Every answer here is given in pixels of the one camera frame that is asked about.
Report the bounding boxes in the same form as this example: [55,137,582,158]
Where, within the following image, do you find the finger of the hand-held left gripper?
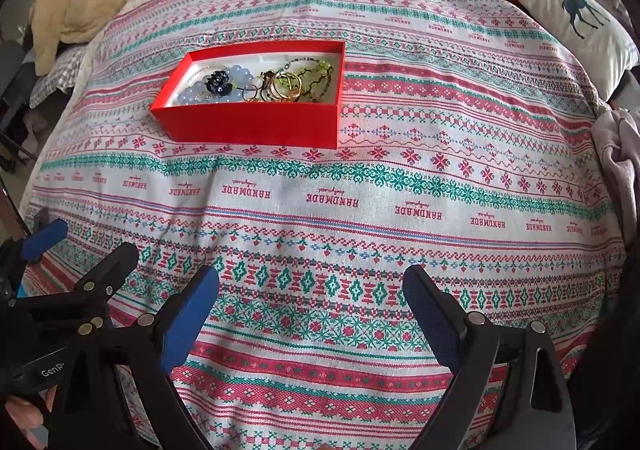
[0,217,70,281]
[17,242,140,331]

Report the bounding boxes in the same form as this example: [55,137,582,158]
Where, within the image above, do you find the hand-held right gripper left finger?
[47,265,221,450]

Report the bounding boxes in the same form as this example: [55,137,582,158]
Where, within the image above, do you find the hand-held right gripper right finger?
[402,265,577,450]

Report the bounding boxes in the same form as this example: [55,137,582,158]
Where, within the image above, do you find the red jewelry box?
[150,40,347,150]

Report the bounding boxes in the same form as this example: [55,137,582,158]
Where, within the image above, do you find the black flower hair clip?
[202,71,236,96]

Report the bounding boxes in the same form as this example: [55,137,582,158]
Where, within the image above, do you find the pale blue bead bracelet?
[177,67,257,106]

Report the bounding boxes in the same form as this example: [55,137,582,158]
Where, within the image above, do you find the gold linked rings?
[257,70,304,102]

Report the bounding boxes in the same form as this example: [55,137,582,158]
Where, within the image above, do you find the green bead black cord bracelet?
[280,59,337,104]

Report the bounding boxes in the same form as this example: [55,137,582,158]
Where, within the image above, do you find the person's left hand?
[0,386,58,450]

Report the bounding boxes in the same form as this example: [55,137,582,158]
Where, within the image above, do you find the patterned striped bed sheet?
[22,0,632,450]

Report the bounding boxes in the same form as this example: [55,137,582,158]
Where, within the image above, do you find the lavender crumpled cloth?
[591,107,640,232]

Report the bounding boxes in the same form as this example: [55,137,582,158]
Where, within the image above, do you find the white deer print pillow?
[509,0,640,104]

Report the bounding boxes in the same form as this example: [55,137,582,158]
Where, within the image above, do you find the white pearl bracelet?
[186,63,232,84]

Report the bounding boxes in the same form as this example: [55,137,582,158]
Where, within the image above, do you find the thin green bead bracelet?
[279,54,328,67]

